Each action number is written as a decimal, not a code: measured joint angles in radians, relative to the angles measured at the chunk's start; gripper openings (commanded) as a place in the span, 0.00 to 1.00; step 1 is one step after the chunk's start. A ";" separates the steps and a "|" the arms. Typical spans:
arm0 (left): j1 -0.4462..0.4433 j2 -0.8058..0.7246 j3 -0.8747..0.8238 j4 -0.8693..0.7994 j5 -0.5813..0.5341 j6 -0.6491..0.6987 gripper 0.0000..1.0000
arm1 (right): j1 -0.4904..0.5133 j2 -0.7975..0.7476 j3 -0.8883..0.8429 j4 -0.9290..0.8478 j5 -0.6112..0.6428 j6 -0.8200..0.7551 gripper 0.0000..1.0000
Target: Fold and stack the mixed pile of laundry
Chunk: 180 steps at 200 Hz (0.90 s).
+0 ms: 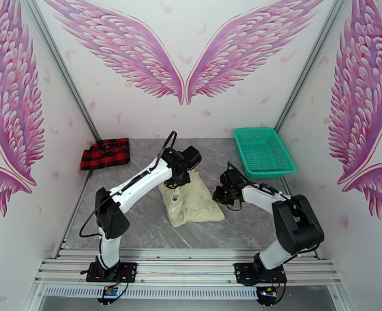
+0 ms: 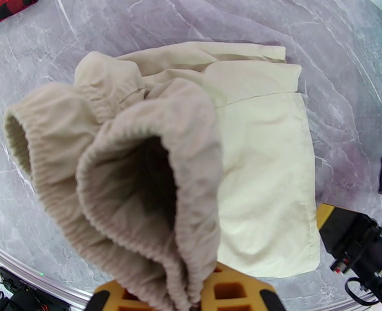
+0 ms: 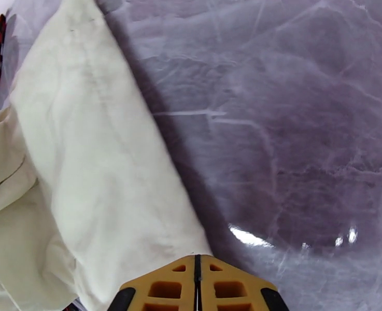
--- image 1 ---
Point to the red black plaid shirt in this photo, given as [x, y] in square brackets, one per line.
[106, 154]

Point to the cream shorts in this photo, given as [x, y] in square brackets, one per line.
[194, 206]

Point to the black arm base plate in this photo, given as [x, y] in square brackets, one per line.
[242, 271]
[127, 271]

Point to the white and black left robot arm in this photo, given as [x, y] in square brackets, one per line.
[113, 213]

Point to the teal plastic basket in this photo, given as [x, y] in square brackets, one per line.
[265, 154]

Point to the small circuit board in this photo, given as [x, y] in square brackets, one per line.
[109, 291]
[268, 291]

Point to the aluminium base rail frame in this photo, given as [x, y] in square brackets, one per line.
[184, 269]

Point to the aluminium corner post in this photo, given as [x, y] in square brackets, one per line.
[310, 64]
[64, 73]

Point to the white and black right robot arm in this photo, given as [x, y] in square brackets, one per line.
[297, 222]

